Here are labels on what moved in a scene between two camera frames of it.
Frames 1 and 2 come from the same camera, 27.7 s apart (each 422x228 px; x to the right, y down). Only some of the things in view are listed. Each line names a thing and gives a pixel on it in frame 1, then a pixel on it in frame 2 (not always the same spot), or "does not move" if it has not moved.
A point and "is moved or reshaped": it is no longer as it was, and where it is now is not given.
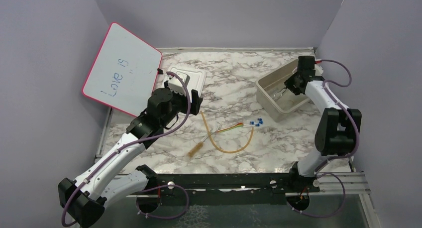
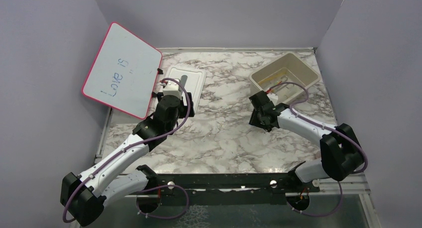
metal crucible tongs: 278,94 -> 283,80
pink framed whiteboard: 124,71 does not move
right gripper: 288,83 -> 254,121
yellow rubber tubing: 243,149 -> 272,79
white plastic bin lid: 197,80 does not move
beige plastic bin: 273,96 is moved or reshaped
